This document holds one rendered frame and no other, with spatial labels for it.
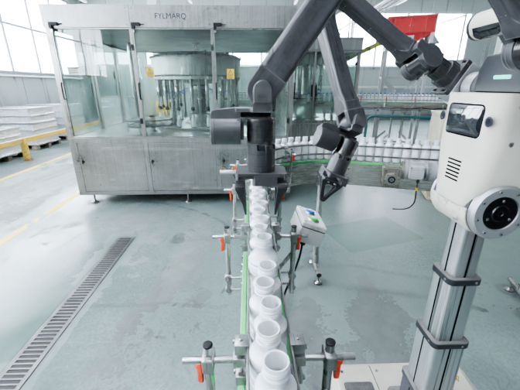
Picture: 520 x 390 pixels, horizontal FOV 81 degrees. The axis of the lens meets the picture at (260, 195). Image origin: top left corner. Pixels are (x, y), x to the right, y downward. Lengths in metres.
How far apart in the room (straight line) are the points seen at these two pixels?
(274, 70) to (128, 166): 3.83
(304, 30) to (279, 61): 0.07
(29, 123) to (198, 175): 6.01
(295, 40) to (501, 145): 0.60
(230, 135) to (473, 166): 0.67
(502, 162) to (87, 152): 4.21
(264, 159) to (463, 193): 0.62
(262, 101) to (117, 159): 3.86
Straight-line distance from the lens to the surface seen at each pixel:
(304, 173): 2.30
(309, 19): 0.61
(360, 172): 2.35
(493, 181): 1.01
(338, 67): 0.99
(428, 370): 1.39
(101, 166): 4.46
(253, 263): 0.69
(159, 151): 4.14
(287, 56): 0.59
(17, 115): 9.55
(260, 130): 0.59
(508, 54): 0.83
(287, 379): 0.48
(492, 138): 0.97
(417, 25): 7.46
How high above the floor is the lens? 1.51
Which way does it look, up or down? 20 degrees down
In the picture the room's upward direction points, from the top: straight up
